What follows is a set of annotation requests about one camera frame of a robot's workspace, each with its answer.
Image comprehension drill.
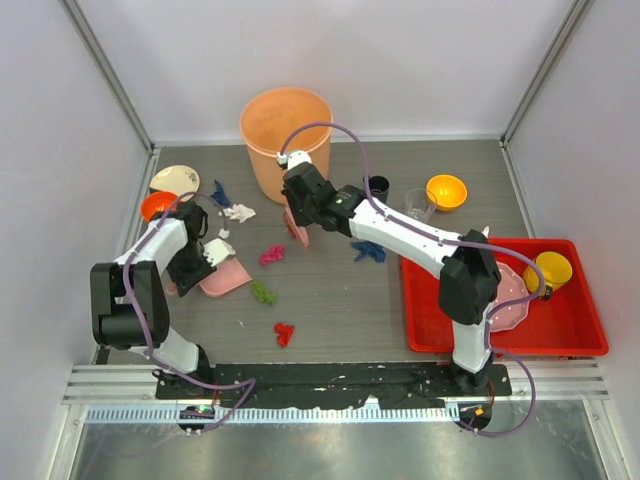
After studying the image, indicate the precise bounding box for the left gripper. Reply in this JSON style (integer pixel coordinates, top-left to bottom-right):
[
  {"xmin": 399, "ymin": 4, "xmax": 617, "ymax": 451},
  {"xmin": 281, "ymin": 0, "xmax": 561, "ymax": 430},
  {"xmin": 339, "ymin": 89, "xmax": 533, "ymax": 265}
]
[{"xmin": 166, "ymin": 242, "xmax": 217, "ymax": 295}]

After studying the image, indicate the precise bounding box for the pink hand brush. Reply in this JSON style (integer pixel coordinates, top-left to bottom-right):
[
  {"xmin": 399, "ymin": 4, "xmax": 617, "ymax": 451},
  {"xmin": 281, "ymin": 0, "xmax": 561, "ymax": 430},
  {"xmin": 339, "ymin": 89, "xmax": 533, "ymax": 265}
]
[{"xmin": 284, "ymin": 205, "xmax": 310, "ymax": 248}]

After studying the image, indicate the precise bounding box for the pink dustpan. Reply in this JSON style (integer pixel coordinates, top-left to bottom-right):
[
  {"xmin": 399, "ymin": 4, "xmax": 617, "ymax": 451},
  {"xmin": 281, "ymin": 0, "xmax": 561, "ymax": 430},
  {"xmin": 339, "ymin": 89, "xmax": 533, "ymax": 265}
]
[{"xmin": 165, "ymin": 257, "xmax": 252, "ymax": 297}]

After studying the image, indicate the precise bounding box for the magenta paper scrap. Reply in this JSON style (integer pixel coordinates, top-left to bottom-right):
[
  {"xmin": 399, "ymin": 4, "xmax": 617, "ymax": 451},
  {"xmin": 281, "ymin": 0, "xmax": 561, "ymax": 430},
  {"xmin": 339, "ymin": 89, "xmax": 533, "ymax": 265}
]
[{"xmin": 259, "ymin": 244, "xmax": 285, "ymax": 267}]

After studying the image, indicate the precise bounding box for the orange bowl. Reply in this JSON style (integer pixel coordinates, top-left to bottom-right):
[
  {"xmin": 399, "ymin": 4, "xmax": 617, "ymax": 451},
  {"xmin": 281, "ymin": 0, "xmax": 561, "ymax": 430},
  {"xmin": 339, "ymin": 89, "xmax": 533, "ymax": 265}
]
[{"xmin": 140, "ymin": 191, "xmax": 178, "ymax": 223}]

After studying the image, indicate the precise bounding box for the green paper scrap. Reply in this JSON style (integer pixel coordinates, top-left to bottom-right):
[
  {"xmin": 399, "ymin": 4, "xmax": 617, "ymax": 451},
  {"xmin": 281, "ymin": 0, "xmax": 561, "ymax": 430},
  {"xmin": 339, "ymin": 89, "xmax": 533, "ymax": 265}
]
[{"xmin": 251, "ymin": 281, "xmax": 277, "ymax": 305}]

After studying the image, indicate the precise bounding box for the cream plate with black patch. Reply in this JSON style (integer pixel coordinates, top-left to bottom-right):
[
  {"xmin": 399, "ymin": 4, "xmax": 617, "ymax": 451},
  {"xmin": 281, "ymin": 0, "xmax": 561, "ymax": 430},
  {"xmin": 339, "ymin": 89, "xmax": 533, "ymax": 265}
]
[{"xmin": 149, "ymin": 165, "xmax": 200, "ymax": 202}]

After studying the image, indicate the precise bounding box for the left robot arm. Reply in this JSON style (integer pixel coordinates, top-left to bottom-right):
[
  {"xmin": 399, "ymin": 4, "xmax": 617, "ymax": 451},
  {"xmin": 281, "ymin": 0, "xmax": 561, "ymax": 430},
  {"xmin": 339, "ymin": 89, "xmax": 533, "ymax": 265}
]
[{"xmin": 90, "ymin": 201, "xmax": 216, "ymax": 399}]

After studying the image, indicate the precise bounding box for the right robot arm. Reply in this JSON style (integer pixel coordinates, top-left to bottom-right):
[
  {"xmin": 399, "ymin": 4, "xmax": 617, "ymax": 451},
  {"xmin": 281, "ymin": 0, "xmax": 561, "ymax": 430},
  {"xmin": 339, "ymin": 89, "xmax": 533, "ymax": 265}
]
[{"xmin": 282, "ymin": 161, "xmax": 501, "ymax": 395}]

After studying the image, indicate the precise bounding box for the red paper scrap centre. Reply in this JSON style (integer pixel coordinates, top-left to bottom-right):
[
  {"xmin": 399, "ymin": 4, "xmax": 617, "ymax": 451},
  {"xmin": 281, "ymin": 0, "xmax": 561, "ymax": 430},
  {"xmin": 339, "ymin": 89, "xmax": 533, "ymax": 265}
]
[{"xmin": 285, "ymin": 222, "xmax": 297, "ymax": 239}]

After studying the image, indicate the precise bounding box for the red paper scrap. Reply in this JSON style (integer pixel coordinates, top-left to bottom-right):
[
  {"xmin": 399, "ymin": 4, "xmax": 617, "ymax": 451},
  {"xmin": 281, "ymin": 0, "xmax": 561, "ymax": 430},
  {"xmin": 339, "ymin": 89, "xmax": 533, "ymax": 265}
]
[
  {"xmin": 285, "ymin": 222, "xmax": 297, "ymax": 239},
  {"xmin": 274, "ymin": 323, "xmax": 295, "ymax": 348}
]

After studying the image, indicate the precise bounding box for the dark blue mug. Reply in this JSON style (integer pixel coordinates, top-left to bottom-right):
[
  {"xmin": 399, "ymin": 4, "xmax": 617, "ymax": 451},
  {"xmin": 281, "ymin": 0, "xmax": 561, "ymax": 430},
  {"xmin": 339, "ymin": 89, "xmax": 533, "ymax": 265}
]
[{"xmin": 366, "ymin": 175, "xmax": 390, "ymax": 204}]

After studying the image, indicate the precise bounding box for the white paper scrap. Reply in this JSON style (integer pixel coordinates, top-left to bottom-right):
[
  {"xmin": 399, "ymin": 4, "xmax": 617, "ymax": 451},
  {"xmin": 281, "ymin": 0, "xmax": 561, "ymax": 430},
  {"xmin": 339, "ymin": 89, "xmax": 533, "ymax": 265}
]
[{"xmin": 220, "ymin": 204, "xmax": 256, "ymax": 223}]

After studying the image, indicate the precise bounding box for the blue paper scrap back left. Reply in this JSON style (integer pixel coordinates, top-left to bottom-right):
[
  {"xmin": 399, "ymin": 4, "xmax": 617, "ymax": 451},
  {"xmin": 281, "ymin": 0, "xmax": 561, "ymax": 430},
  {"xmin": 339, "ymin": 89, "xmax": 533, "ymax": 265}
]
[{"xmin": 209, "ymin": 180, "xmax": 232, "ymax": 208}]

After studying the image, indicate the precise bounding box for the blue paper scrap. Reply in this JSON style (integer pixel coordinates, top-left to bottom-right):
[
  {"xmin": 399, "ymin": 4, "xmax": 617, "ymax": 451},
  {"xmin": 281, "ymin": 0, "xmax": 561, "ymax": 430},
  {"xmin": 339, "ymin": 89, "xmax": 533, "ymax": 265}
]
[
  {"xmin": 209, "ymin": 180, "xmax": 232, "ymax": 208},
  {"xmin": 350, "ymin": 241, "xmax": 386, "ymax": 263}
]

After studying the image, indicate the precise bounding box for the orange plastic waste bin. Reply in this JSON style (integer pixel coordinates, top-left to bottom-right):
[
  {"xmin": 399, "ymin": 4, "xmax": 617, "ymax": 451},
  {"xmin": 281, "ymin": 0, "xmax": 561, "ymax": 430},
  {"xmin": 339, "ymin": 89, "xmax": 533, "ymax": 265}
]
[{"xmin": 240, "ymin": 87, "xmax": 333, "ymax": 204}]

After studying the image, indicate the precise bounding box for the blue paper scrap right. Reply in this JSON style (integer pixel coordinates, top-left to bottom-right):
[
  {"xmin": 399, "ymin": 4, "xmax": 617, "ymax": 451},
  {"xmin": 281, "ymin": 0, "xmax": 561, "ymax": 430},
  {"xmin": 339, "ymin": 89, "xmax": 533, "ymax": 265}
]
[{"xmin": 350, "ymin": 241, "xmax": 386, "ymax": 263}]

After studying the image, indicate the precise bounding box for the clear drinking glass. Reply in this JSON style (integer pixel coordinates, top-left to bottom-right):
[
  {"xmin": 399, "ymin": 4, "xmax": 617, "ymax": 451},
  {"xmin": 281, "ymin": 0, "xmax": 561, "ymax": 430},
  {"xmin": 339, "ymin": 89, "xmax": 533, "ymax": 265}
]
[{"xmin": 403, "ymin": 187, "xmax": 438, "ymax": 223}]

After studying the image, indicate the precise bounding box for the red paper scrap front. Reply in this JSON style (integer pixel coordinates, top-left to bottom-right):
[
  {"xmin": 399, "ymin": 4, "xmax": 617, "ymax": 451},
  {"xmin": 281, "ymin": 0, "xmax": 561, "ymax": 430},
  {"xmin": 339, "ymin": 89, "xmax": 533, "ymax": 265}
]
[{"xmin": 274, "ymin": 323, "xmax": 295, "ymax": 348}]

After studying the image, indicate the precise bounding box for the yellow-orange bowl back right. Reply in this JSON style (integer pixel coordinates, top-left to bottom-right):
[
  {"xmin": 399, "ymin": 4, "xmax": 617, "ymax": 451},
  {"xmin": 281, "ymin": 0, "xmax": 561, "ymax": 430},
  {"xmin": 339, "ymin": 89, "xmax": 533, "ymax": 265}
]
[{"xmin": 426, "ymin": 174, "xmax": 468, "ymax": 212}]

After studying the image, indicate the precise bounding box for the pink dotted plate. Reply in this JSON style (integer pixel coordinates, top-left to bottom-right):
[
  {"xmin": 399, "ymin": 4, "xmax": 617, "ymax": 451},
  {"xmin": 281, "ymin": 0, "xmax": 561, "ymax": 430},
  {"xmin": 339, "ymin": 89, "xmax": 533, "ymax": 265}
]
[{"xmin": 490, "ymin": 262, "xmax": 529, "ymax": 333}]

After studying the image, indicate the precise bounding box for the yellow cup in tray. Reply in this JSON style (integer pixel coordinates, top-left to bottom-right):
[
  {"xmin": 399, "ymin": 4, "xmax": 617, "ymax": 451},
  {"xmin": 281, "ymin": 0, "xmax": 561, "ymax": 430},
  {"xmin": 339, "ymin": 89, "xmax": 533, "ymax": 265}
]
[{"xmin": 522, "ymin": 251, "xmax": 573, "ymax": 300}]

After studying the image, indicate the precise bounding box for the red plastic tray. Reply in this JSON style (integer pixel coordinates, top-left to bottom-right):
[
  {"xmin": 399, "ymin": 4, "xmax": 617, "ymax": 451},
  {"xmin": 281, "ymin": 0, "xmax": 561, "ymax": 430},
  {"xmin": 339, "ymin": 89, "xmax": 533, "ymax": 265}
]
[{"xmin": 400, "ymin": 238, "xmax": 609, "ymax": 357}]

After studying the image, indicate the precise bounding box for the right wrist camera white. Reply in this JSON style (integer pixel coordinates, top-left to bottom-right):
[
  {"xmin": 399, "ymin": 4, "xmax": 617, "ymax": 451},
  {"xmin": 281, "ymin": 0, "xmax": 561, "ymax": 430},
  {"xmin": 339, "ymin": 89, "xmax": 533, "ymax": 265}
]
[{"xmin": 276, "ymin": 150, "xmax": 312, "ymax": 171}]

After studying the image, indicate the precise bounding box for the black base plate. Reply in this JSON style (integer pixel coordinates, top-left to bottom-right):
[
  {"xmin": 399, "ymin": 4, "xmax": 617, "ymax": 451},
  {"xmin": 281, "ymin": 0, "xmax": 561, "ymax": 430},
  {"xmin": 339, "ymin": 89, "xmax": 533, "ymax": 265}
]
[{"xmin": 152, "ymin": 362, "xmax": 512, "ymax": 410}]

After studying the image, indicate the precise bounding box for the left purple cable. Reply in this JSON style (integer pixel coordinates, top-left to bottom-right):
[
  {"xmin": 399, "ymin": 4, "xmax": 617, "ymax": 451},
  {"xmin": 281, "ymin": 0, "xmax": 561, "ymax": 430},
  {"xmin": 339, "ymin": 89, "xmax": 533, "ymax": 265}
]
[{"xmin": 121, "ymin": 189, "xmax": 257, "ymax": 432}]

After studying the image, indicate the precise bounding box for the front aluminium rail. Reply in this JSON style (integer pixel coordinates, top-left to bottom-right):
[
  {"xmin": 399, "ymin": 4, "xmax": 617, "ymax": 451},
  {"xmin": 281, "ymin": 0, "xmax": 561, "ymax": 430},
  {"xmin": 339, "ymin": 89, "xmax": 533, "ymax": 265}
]
[{"xmin": 63, "ymin": 359, "xmax": 609, "ymax": 409}]

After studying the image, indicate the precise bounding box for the slotted cable duct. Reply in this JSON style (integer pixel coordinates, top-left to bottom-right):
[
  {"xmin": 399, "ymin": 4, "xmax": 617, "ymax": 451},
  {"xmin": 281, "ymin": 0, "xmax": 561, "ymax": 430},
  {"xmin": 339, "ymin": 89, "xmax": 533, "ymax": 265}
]
[{"xmin": 85, "ymin": 403, "xmax": 459, "ymax": 425}]

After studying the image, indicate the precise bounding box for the left aluminium frame post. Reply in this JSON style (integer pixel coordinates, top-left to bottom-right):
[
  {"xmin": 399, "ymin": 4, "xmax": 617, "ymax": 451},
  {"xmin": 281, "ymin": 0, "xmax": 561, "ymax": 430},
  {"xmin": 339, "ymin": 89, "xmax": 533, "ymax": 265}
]
[{"xmin": 59, "ymin": 0, "xmax": 155, "ymax": 154}]

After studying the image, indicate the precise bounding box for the aluminium frame post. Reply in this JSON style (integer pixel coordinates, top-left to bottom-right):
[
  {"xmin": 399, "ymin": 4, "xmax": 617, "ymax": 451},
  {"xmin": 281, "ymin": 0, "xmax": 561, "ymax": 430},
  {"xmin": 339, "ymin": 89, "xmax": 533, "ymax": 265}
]
[
  {"xmin": 500, "ymin": 0, "xmax": 593, "ymax": 147},
  {"xmin": 59, "ymin": 0, "xmax": 155, "ymax": 154}
]

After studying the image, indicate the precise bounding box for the right aluminium frame post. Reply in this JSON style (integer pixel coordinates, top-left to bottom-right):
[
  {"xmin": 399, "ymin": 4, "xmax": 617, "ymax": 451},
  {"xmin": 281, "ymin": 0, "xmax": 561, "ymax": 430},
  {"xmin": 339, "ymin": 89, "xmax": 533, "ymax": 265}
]
[{"xmin": 500, "ymin": 0, "xmax": 593, "ymax": 147}]

